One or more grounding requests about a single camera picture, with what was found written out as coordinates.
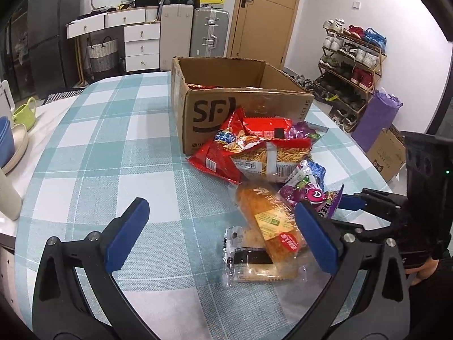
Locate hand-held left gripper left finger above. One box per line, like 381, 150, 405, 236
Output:
32, 197, 157, 340

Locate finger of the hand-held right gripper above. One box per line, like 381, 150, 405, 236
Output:
330, 219, 399, 245
340, 188, 408, 217

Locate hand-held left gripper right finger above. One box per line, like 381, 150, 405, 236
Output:
295, 201, 413, 340

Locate purple packet pink face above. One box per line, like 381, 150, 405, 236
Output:
278, 180, 345, 220

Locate colourful candy packet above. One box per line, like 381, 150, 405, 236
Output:
281, 159, 326, 194

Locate orange bread packet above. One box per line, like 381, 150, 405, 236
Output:
235, 180, 308, 266

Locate clear cake packet black band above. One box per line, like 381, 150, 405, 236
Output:
222, 225, 305, 286

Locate purple grape candy packet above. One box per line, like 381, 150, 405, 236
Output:
286, 120, 328, 143

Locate clear noodle snack packet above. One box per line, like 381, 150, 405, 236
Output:
230, 138, 314, 184

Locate large red snack packet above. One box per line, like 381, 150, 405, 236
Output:
187, 138, 245, 185

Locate red packet black square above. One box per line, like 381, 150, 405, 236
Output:
243, 116, 294, 141

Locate red packet blue label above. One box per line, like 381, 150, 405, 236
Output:
212, 108, 270, 153

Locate brown cardboard box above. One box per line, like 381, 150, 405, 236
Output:
171, 56, 315, 156

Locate person's right hand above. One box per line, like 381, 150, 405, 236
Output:
404, 256, 442, 287

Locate small brown cardboard carton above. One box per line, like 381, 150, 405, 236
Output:
366, 127, 407, 184

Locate teal checked tablecloth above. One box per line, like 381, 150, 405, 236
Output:
14, 71, 390, 340

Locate purple bag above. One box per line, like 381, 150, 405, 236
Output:
350, 88, 404, 154

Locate wooden shoe rack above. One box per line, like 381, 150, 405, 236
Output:
313, 25, 388, 134

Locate scattered floor shoes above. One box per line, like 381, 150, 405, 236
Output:
283, 69, 321, 94

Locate rows of racked shoes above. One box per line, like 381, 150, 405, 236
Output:
314, 18, 387, 131

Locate blue bowl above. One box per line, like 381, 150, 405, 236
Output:
0, 115, 15, 169

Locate black white striped rug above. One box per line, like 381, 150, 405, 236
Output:
42, 90, 86, 106

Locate green mug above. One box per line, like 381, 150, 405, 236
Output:
12, 97, 37, 131

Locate grey woven basket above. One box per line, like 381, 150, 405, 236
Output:
87, 38, 119, 77

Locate white chair back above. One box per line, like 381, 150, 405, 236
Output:
0, 80, 15, 114

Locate white drawer dresser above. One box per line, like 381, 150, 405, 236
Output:
65, 6, 162, 74

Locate wooden door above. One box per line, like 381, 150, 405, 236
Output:
226, 0, 305, 69

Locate beige suitcase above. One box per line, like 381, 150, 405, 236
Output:
160, 3, 195, 72

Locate glass door cabinet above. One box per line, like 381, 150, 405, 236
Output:
5, 7, 37, 97

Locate silver suitcase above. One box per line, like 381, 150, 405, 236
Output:
190, 7, 230, 58

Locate dark grey fridge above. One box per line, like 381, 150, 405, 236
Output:
26, 0, 86, 91

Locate yellow black shoe box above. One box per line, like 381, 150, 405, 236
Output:
194, 0, 226, 10

